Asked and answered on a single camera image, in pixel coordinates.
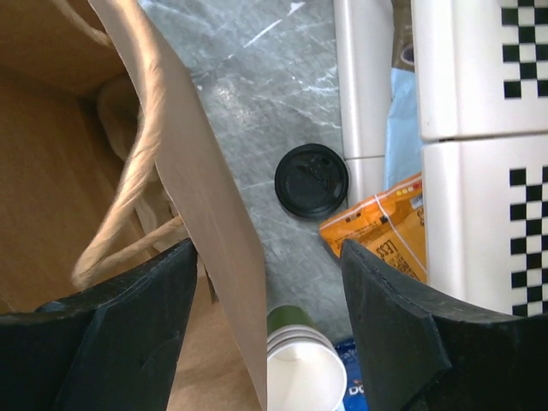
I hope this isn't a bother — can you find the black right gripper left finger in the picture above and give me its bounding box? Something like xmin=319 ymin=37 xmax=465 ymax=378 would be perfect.
xmin=1 ymin=240 xmax=197 ymax=410

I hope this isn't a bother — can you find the stack of green paper cups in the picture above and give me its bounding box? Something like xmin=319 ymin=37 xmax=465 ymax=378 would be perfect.
xmin=267 ymin=305 xmax=348 ymax=411

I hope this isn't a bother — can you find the cream three-tier shelf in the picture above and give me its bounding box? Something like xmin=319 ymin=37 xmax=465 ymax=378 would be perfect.
xmin=333 ymin=0 xmax=548 ymax=318

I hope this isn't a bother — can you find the orange snack bag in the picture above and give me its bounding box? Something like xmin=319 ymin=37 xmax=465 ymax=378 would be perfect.
xmin=319 ymin=173 xmax=427 ymax=283

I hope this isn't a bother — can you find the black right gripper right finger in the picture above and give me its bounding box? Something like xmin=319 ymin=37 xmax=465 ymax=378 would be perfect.
xmin=341 ymin=240 xmax=547 ymax=410

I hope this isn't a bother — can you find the stack of black lids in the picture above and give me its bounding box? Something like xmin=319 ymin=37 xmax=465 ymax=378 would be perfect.
xmin=274 ymin=143 xmax=349 ymax=220

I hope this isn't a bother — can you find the brown paper bag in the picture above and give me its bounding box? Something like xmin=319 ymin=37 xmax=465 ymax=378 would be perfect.
xmin=1 ymin=1 xmax=267 ymax=410

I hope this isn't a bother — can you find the blue chips bag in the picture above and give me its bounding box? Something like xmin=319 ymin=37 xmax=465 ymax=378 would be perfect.
xmin=335 ymin=337 xmax=368 ymax=411

